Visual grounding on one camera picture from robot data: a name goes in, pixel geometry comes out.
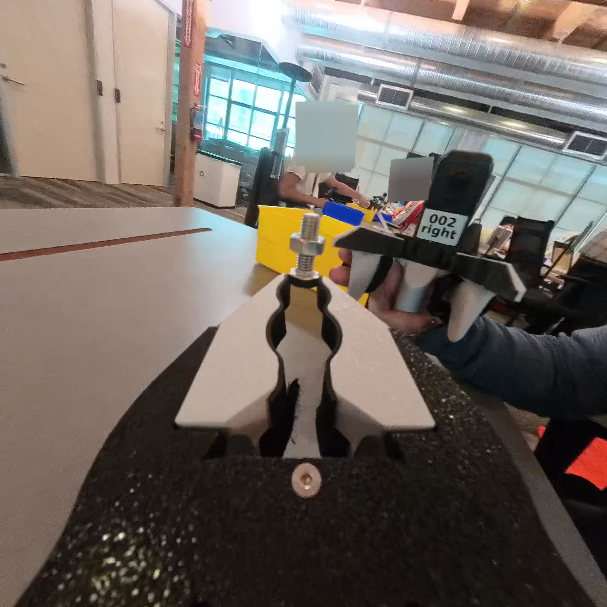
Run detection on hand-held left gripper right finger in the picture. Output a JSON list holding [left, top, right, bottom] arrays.
[[316, 279, 437, 449]]

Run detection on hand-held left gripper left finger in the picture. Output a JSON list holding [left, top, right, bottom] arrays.
[[174, 274, 291, 450]]

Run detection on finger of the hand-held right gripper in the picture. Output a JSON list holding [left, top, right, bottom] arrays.
[[447, 252, 529, 343], [332, 226, 406, 303]]

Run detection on steel hex nut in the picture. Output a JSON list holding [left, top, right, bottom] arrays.
[[289, 235, 326, 257]]

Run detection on steel hex bolt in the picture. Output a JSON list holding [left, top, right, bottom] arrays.
[[289, 212, 324, 281]]

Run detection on yellow plastic bin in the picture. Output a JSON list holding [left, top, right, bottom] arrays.
[[256, 204, 371, 308]]

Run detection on person's right forearm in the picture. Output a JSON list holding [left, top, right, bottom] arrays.
[[420, 315, 607, 422]]

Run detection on person's right hand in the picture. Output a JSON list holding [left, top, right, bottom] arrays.
[[329, 249, 447, 339]]

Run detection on red and white bag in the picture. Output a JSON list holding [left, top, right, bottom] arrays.
[[393, 200, 426, 227]]

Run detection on blue plastic bin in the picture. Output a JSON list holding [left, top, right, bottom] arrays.
[[322, 201, 366, 224]]

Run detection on black office chair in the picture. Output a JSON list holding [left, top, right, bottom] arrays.
[[495, 216, 555, 285], [244, 147, 285, 228]]

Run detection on white vent grille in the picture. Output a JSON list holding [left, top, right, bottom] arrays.
[[377, 84, 413, 106], [564, 132, 607, 157]]

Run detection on white cabinet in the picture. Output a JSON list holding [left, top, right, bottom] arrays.
[[194, 151, 242, 208]]

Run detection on black and orange bag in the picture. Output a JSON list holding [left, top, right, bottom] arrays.
[[536, 417, 607, 503]]

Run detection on black floor lamp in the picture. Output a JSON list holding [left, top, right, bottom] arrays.
[[278, 62, 314, 162]]

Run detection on wooden pillar with red signs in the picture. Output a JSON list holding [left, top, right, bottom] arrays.
[[173, 0, 208, 207]]

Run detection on white door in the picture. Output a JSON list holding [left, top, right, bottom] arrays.
[[112, 0, 171, 187], [0, 0, 98, 181]]

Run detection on silver ventilation duct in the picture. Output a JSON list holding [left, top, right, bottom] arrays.
[[283, 0, 607, 88], [296, 40, 607, 125]]

